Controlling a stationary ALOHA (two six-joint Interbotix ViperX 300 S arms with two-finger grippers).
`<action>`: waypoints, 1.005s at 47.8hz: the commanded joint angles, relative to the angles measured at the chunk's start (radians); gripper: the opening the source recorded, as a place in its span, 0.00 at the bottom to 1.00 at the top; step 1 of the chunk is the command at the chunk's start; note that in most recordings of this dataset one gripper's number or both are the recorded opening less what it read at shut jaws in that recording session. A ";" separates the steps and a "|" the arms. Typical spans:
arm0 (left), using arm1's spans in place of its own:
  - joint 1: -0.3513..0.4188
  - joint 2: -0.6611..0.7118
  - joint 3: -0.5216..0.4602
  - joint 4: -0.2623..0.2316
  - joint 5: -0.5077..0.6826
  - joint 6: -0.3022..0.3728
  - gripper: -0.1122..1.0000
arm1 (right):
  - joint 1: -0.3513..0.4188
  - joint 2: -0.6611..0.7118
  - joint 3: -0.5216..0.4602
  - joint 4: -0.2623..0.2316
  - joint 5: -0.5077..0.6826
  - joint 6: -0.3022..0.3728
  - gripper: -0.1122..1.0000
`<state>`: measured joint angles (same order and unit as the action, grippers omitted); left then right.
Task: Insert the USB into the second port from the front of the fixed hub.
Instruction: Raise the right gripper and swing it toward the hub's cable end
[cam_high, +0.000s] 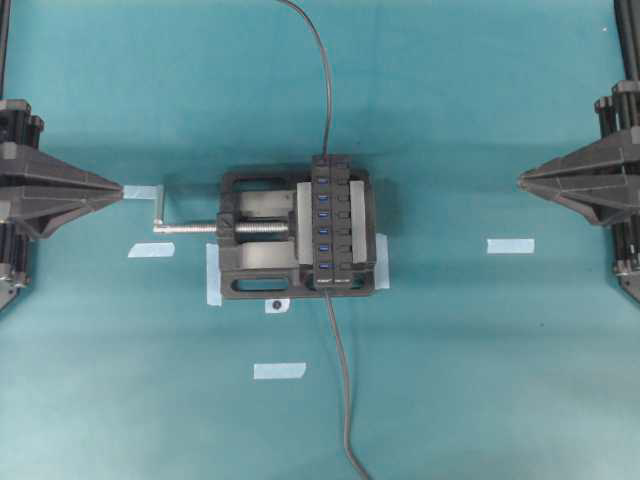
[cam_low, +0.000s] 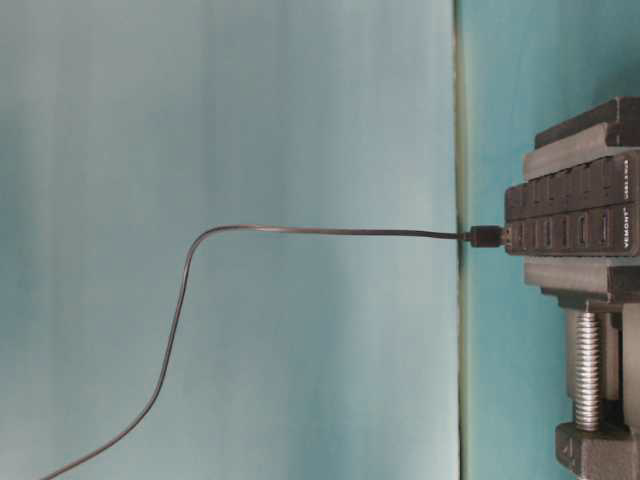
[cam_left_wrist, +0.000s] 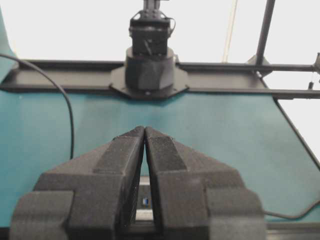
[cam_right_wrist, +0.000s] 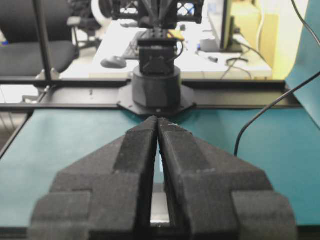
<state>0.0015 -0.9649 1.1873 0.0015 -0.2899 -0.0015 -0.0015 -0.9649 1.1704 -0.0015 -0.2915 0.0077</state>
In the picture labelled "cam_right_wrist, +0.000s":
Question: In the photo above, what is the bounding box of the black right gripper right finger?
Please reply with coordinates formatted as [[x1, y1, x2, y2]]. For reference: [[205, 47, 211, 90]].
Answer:
[[158, 118, 298, 240]]

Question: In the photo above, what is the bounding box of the black keyboard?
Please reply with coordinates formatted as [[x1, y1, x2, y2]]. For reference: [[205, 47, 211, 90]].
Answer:
[[122, 38, 140, 60]]

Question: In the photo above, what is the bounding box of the black vertical frame post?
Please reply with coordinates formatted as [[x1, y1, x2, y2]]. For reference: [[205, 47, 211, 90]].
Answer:
[[32, 0, 52, 82]]

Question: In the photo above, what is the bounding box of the teal backdrop board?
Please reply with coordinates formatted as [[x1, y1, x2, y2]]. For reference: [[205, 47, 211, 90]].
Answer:
[[286, 0, 320, 126]]

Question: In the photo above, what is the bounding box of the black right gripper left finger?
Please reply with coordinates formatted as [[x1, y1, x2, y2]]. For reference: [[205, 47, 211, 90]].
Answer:
[[28, 116, 157, 240]]

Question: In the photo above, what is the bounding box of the black aluminium frame rail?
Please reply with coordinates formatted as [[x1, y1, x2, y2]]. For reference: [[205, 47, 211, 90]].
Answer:
[[0, 87, 309, 168]]

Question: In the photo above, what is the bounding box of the computer monitor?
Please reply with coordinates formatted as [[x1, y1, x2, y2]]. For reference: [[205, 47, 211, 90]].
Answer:
[[220, 0, 243, 53]]

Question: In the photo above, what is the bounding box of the white office desk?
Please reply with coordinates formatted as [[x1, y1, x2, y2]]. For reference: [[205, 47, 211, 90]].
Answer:
[[61, 12, 273, 80]]

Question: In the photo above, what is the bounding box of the grey computer mouse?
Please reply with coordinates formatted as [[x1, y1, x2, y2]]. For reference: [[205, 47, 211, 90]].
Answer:
[[100, 56, 127, 69]]

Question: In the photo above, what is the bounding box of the black office chair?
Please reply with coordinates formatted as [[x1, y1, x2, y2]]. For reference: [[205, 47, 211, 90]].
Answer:
[[0, 0, 106, 78]]

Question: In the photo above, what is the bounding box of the black usb cable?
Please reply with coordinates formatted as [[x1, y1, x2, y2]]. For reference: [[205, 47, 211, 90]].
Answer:
[[234, 0, 320, 156]]

